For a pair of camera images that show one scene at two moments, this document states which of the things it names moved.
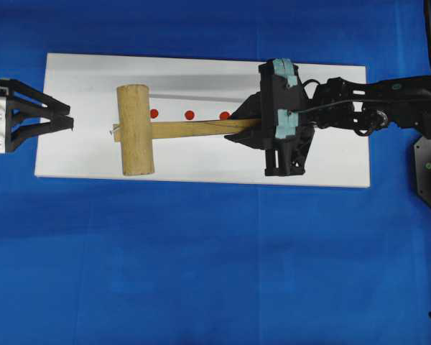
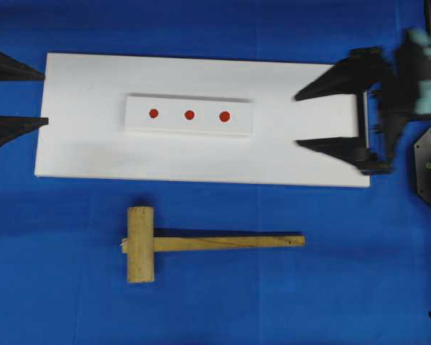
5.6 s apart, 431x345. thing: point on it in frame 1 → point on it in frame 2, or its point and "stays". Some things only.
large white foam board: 78,111 stays
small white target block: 182,109 stays
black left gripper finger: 26,90 → 1,67
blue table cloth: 79,261 stays
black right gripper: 286,137 → 392,99
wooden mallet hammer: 135,131 → 141,244
